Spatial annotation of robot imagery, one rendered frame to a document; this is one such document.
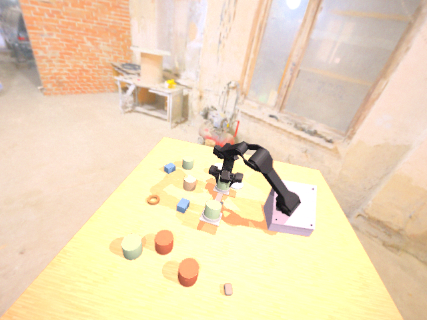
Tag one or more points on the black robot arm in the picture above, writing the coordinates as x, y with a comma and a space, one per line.
261, 161

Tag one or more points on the orange cylinder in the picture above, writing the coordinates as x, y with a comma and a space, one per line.
164, 242
188, 271

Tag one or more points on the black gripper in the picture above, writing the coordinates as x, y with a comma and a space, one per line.
214, 171

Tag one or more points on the orange ring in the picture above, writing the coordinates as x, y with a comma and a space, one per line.
153, 202

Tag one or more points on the white round dish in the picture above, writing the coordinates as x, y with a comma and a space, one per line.
237, 185

